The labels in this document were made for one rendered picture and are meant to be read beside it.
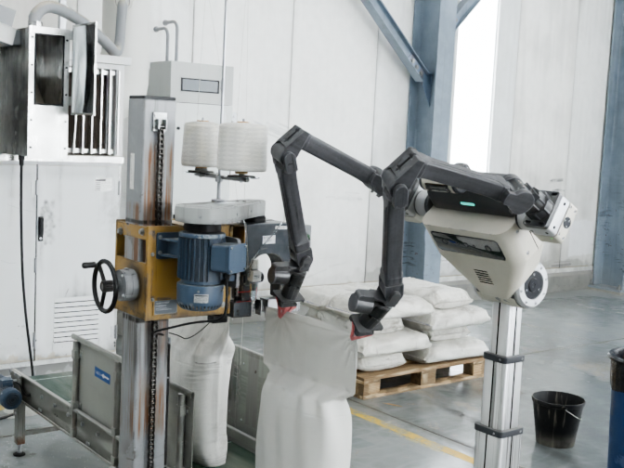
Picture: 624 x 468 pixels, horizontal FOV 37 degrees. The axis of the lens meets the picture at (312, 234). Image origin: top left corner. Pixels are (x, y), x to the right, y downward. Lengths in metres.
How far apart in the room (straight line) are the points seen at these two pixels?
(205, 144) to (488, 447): 1.42
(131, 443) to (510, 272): 1.39
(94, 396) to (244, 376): 0.64
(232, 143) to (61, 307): 3.15
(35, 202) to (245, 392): 2.29
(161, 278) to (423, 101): 6.35
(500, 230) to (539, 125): 7.79
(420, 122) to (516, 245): 6.32
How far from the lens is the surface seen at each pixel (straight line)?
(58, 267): 5.91
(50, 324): 5.95
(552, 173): 10.90
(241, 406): 4.05
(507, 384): 3.23
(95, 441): 4.11
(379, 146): 8.96
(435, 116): 8.94
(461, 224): 3.02
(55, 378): 4.89
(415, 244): 9.22
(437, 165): 2.55
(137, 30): 6.41
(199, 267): 2.93
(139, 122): 3.10
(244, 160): 2.98
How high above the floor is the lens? 1.65
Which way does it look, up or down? 6 degrees down
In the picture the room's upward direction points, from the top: 3 degrees clockwise
